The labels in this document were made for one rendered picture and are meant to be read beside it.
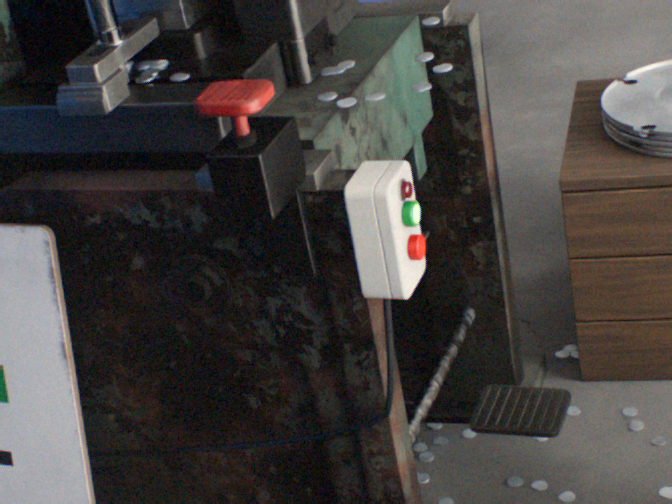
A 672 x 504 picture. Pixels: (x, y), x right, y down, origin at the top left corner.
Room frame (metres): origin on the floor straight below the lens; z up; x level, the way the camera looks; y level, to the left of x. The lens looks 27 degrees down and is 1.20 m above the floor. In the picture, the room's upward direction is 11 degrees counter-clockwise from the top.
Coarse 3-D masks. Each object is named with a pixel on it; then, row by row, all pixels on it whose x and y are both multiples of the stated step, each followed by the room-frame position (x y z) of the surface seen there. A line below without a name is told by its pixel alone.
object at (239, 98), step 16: (240, 80) 1.25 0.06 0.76; (256, 80) 1.24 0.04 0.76; (208, 96) 1.22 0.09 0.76; (224, 96) 1.21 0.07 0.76; (240, 96) 1.21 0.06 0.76; (256, 96) 1.20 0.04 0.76; (272, 96) 1.22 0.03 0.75; (208, 112) 1.21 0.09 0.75; (224, 112) 1.20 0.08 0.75; (240, 112) 1.19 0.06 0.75; (256, 112) 1.20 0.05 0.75; (240, 128) 1.22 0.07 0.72
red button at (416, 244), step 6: (414, 234) 1.26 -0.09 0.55; (420, 234) 1.26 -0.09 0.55; (408, 240) 1.25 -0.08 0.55; (414, 240) 1.25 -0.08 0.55; (420, 240) 1.25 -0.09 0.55; (408, 246) 1.25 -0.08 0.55; (414, 246) 1.24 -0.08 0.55; (420, 246) 1.25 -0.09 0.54; (408, 252) 1.24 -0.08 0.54; (414, 252) 1.24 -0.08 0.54; (420, 252) 1.25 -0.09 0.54; (414, 258) 1.24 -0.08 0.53; (420, 258) 1.24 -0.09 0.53
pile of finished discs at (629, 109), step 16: (656, 64) 1.99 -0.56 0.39; (624, 80) 1.96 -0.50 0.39; (640, 80) 1.95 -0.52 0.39; (656, 80) 1.93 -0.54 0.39; (608, 96) 1.91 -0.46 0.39; (624, 96) 1.90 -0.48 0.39; (640, 96) 1.89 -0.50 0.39; (656, 96) 1.87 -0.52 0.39; (608, 112) 1.85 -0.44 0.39; (624, 112) 1.84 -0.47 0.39; (640, 112) 1.83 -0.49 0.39; (656, 112) 1.82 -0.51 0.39; (608, 128) 1.84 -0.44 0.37; (624, 128) 1.79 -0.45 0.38; (640, 128) 1.77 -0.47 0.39; (656, 128) 1.76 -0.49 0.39; (624, 144) 1.79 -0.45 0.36; (640, 144) 1.79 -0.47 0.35; (656, 144) 1.74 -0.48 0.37
